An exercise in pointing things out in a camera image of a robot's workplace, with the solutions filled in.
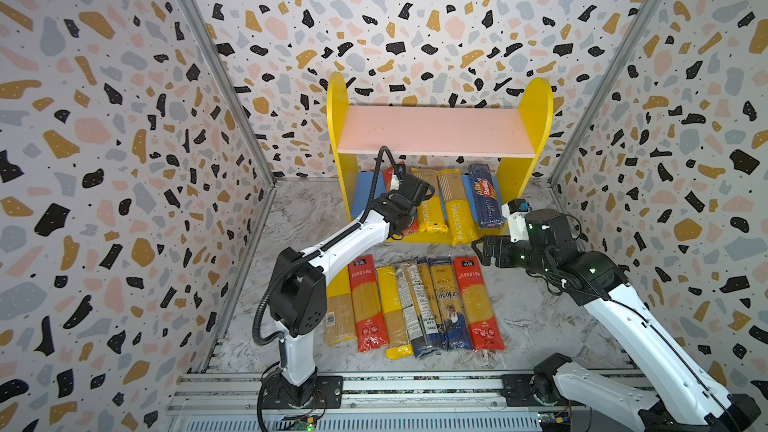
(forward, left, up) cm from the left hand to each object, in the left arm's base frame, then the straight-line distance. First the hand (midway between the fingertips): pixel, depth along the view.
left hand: (401, 194), depth 86 cm
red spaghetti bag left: (-29, +9, -20) cm, 37 cm away
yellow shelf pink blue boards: (+33, -32, -16) cm, 49 cm away
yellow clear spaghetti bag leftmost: (-29, +17, -21) cm, 40 cm away
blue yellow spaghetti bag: (-35, -10, -19) cm, 41 cm away
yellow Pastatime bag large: (-2, -9, -6) cm, 11 cm away
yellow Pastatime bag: (-3, -18, -7) cm, 19 cm away
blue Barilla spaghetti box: (+1, -26, -5) cm, 27 cm away
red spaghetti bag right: (-33, -22, -20) cm, 44 cm away
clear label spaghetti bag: (-28, -4, -17) cm, 33 cm away
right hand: (-19, -19, +6) cm, 28 cm away
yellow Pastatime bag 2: (-36, +2, -19) cm, 40 cm away
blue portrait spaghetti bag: (-31, -15, -19) cm, 39 cm away
